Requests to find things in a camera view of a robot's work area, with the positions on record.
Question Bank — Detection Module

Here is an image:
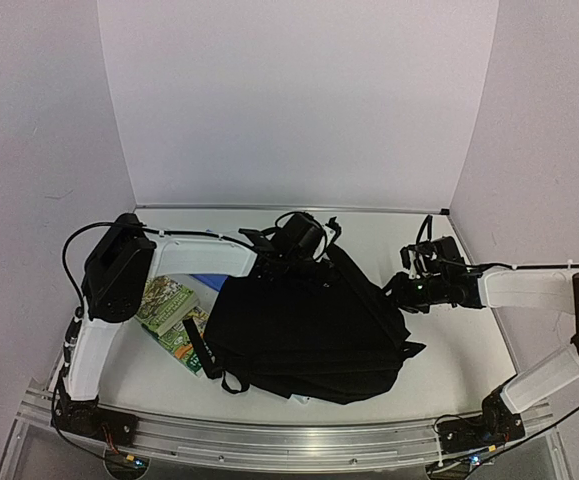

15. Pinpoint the black student backpack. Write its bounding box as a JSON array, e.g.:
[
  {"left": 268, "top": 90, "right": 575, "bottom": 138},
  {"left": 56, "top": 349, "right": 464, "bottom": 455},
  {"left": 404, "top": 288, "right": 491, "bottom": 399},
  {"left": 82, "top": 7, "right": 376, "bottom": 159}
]
[{"left": 183, "top": 245, "right": 426, "bottom": 405}]

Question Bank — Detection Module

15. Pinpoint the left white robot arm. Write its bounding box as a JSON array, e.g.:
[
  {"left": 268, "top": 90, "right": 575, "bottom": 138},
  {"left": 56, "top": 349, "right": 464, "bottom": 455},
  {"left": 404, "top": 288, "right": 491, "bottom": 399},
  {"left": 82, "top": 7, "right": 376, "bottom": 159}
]
[{"left": 51, "top": 211, "right": 342, "bottom": 446}]

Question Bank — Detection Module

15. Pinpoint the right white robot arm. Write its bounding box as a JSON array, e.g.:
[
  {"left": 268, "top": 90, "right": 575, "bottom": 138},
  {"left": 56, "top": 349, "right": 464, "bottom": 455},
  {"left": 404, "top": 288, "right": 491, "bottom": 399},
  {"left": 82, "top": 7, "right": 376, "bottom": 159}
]
[{"left": 384, "top": 237, "right": 579, "bottom": 443}]

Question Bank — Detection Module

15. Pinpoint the blue notebook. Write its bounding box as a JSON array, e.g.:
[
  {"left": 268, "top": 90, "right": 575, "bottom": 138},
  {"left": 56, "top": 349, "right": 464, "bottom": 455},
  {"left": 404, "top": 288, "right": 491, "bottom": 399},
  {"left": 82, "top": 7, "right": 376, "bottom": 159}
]
[{"left": 191, "top": 274, "right": 228, "bottom": 292}]

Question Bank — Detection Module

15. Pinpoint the upper green paperback book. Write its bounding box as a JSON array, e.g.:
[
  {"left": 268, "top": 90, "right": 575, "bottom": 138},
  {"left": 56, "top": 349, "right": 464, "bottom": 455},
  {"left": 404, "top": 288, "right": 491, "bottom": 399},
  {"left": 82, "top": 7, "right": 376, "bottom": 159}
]
[{"left": 134, "top": 276, "right": 199, "bottom": 337}]

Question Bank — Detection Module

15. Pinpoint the green paperback book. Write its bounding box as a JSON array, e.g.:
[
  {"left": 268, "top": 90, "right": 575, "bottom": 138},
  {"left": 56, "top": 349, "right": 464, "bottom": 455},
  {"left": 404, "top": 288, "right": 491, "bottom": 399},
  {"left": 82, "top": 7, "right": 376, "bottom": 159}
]
[
  {"left": 134, "top": 276, "right": 199, "bottom": 337},
  {"left": 158, "top": 307, "right": 209, "bottom": 377}
]

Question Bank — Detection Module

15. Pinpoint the lower green paperback book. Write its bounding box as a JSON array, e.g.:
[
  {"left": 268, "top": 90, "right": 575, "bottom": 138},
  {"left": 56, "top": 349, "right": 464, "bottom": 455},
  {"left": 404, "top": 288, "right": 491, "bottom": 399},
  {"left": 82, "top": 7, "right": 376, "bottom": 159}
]
[{"left": 158, "top": 307, "right": 209, "bottom": 377}]

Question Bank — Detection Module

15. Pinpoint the white stapler box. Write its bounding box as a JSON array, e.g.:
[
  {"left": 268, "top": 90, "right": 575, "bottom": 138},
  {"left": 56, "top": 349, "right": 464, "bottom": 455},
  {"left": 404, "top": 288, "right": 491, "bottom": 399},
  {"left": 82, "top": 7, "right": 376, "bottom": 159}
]
[{"left": 290, "top": 395, "right": 311, "bottom": 405}]

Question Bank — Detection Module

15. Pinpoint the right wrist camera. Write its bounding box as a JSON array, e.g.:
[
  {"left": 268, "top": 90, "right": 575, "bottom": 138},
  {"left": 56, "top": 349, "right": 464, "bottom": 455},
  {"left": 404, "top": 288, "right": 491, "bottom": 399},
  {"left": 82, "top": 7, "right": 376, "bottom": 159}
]
[{"left": 410, "top": 236, "right": 466, "bottom": 275}]

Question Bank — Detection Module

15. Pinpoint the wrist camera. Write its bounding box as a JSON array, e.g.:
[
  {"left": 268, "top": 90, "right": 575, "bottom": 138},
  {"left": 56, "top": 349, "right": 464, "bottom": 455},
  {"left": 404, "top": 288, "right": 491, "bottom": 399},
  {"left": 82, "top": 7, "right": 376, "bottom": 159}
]
[
  {"left": 410, "top": 236, "right": 466, "bottom": 275},
  {"left": 238, "top": 228, "right": 274, "bottom": 252}
]

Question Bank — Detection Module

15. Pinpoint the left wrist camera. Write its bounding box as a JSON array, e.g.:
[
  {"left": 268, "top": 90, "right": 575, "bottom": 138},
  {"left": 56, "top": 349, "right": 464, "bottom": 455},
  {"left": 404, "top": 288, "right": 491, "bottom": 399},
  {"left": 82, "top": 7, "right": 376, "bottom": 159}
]
[{"left": 238, "top": 228, "right": 274, "bottom": 252}]

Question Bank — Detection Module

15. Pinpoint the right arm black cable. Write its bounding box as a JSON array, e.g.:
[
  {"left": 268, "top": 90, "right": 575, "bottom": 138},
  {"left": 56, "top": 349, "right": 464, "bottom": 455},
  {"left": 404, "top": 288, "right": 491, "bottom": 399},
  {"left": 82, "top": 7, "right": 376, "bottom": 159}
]
[{"left": 518, "top": 372, "right": 579, "bottom": 436}]

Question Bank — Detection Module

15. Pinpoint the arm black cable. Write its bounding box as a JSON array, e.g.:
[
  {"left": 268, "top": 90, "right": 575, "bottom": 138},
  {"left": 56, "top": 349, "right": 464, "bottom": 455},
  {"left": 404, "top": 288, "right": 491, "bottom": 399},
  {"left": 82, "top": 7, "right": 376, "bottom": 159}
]
[
  {"left": 59, "top": 223, "right": 120, "bottom": 306},
  {"left": 518, "top": 372, "right": 579, "bottom": 436}
]

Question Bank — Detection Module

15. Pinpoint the aluminium mounting rail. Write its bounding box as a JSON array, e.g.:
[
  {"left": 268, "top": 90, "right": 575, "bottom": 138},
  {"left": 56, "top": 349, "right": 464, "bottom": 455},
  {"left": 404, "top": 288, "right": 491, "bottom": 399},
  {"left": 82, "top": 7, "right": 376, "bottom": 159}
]
[{"left": 16, "top": 384, "right": 558, "bottom": 469}]

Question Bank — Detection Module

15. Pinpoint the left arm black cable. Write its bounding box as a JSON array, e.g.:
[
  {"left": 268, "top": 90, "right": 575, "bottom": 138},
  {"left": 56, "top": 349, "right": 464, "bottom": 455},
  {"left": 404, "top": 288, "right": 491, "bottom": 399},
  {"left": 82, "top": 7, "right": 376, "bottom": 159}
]
[{"left": 59, "top": 223, "right": 120, "bottom": 306}]

